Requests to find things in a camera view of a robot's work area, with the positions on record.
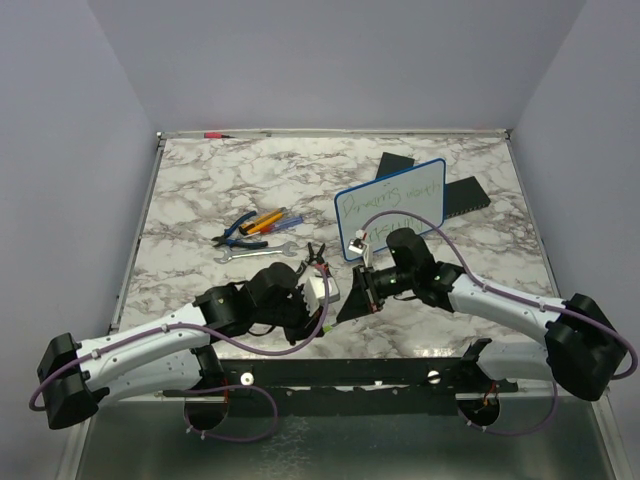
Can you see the black handled pliers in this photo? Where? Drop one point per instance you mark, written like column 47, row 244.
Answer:
column 314, row 258

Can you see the red marker on rail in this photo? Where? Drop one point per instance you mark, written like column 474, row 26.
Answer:
column 216, row 135

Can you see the blue framed whiteboard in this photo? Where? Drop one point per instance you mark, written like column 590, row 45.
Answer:
column 412, row 198

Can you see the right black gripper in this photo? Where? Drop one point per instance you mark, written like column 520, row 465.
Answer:
column 361, row 301

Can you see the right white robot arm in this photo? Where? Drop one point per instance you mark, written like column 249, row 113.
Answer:
column 571, row 342

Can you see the blue pen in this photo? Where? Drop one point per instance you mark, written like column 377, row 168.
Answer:
column 282, row 225

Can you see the silver open end wrench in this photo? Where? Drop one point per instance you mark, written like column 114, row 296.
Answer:
column 288, row 249

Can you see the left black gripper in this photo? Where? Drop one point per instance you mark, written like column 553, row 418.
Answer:
column 307, row 323

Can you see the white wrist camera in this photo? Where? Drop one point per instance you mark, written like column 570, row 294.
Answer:
column 319, row 287
column 360, row 246

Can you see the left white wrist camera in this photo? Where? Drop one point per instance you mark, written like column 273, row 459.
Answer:
column 319, row 287

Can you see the blue handled pliers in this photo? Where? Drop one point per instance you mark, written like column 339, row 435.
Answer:
column 233, row 237

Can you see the black flat box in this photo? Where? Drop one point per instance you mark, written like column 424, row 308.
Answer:
column 392, row 163

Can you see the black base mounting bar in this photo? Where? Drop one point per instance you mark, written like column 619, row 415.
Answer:
column 356, row 387

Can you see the black network switch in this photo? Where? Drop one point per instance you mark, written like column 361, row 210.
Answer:
column 464, row 196

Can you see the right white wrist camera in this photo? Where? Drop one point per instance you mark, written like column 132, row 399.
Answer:
column 360, row 246

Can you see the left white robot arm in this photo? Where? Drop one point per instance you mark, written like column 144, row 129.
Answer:
column 175, row 352

